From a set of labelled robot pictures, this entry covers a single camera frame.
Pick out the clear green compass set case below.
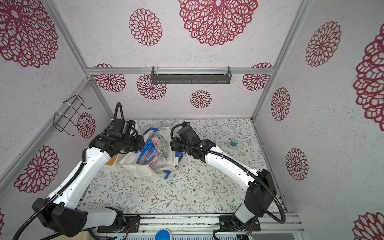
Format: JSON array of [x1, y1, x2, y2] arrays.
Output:
[[158, 141, 169, 160]]

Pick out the white canvas bag blue handles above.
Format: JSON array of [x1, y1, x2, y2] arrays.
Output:
[[117, 128, 184, 180]]

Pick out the pink clear stationery case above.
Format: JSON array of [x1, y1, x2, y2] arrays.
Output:
[[151, 136, 165, 148]]

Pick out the blue stationery case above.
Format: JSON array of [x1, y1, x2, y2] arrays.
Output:
[[136, 139, 158, 165]]

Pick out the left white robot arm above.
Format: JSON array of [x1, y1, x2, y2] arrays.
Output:
[[13, 118, 145, 240]]

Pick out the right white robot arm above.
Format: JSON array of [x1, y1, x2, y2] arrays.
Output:
[[170, 122, 286, 226]]

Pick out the white box wooden lid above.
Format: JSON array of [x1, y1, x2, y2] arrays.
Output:
[[105, 155, 118, 167]]

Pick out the small teal cube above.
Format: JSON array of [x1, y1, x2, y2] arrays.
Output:
[[230, 139, 239, 147]]

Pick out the blue round button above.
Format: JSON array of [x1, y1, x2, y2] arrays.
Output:
[[154, 229, 173, 240]]

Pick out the black wire wall rack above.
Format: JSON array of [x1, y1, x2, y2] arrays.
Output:
[[53, 95, 92, 136]]

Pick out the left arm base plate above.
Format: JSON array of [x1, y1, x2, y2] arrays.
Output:
[[97, 215, 142, 234]]

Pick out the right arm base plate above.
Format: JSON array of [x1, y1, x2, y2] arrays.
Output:
[[219, 215, 261, 232]]

